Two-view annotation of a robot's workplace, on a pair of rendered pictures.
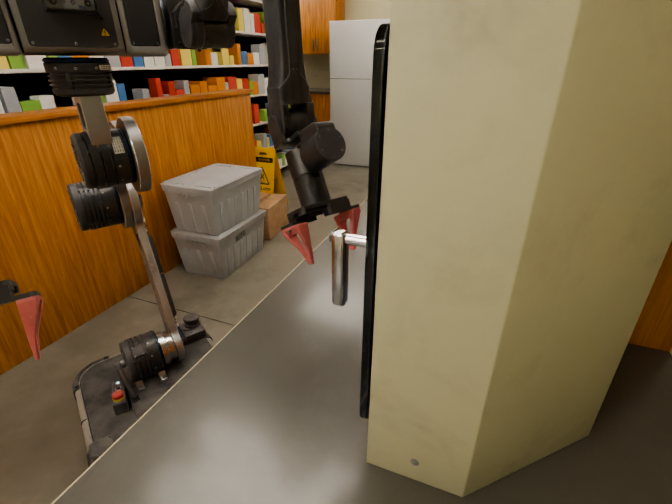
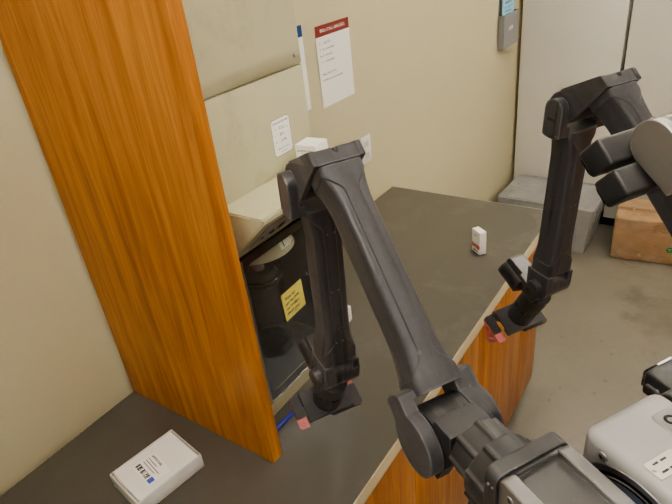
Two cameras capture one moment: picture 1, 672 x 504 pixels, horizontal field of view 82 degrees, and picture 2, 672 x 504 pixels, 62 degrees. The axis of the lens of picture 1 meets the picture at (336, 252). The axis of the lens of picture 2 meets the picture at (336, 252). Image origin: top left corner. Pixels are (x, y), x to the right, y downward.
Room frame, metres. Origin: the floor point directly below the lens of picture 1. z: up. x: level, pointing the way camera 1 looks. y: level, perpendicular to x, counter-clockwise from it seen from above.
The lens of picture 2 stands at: (1.49, 0.31, 1.94)
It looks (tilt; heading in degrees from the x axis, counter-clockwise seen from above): 29 degrees down; 195
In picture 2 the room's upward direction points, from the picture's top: 7 degrees counter-clockwise
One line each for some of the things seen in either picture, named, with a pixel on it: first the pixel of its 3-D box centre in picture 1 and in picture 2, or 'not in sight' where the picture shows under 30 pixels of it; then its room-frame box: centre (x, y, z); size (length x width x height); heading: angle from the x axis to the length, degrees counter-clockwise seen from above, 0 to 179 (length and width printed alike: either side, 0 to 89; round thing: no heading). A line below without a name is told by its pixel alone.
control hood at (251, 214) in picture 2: not in sight; (294, 205); (0.47, -0.04, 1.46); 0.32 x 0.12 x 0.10; 158
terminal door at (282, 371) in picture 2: (406, 217); (294, 304); (0.45, -0.09, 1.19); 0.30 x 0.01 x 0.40; 158
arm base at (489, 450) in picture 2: (192, 20); (501, 470); (1.08, 0.35, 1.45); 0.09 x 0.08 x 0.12; 128
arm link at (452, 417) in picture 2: (207, 29); (451, 436); (1.02, 0.30, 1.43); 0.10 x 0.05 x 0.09; 38
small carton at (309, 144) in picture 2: not in sight; (312, 155); (0.39, -0.01, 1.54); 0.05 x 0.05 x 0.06; 73
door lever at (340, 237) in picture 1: (354, 269); not in sight; (0.36, -0.02, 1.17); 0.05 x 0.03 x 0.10; 68
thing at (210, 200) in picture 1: (217, 197); not in sight; (2.61, 0.83, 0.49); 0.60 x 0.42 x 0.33; 158
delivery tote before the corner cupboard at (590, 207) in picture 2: not in sight; (551, 213); (-2.09, 0.85, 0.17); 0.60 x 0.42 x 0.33; 66
